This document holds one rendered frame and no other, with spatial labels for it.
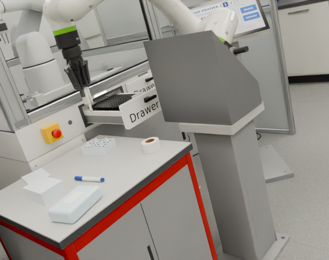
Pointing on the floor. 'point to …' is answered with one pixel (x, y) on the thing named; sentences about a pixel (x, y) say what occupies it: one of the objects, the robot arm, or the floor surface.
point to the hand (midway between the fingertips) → (86, 95)
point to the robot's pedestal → (237, 189)
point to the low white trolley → (112, 209)
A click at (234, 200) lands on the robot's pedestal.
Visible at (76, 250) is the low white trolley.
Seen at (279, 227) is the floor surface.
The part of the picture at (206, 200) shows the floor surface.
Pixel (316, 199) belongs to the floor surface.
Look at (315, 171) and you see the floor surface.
